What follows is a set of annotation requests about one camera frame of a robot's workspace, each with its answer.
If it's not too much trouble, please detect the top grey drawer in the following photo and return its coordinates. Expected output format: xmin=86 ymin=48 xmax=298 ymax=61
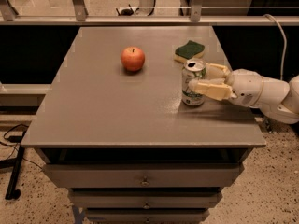
xmin=43 ymin=163 xmax=244 ymax=189

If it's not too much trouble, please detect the metal railing frame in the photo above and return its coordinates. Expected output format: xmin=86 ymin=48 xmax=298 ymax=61
xmin=0 ymin=0 xmax=299 ymax=26

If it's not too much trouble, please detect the middle grey drawer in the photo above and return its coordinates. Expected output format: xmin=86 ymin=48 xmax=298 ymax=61
xmin=68 ymin=189 xmax=222 ymax=209

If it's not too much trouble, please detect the red apple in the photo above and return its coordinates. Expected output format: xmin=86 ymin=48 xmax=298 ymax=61
xmin=121 ymin=47 xmax=145 ymax=72

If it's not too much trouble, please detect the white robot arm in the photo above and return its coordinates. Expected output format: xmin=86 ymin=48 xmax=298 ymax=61
xmin=189 ymin=63 xmax=299 ymax=124

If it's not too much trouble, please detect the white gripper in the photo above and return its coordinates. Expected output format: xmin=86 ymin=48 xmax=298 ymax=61
xmin=188 ymin=63 xmax=263 ymax=107

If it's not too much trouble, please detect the grey drawer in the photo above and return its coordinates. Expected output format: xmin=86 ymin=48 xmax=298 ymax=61
xmin=85 ymin=209 xmax=209 ymax=224
xmin=68 ymin=189 xmax=222 ymax=209
xmin=43 ymin=163 xmax=244 ymax=189

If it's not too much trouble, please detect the green yellow sponge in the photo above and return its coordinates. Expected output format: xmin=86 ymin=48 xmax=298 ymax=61
xmin=174 ymin=40 xmax=205 ymax=63

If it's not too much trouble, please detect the bottom grey drawer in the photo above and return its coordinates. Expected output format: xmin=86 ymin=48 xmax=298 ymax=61
xmin=85 ymin=209 xmax=209 ymax=224

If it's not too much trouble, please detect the black metal stand leg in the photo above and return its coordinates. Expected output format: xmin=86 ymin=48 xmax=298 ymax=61
xmin=5 ymin=147 xmax=24 ymax=200

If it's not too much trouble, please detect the white green 7up can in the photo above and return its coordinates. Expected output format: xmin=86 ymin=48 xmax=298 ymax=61
xmin=182 ymin=58 xmax=206 ymax=106

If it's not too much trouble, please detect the grey drawer cabinet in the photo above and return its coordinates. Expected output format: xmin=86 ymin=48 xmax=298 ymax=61
xmin=20 ymin=25 xmax=267 ymax=224

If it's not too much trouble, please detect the white cable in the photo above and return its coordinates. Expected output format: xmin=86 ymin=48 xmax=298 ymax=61
xmin=263 ymin=13 xmax=288 ymax=82

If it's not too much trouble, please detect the black floor cable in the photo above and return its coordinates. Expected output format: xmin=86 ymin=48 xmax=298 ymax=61
xmin=0 ymin=123 xmax=43 ymax=170

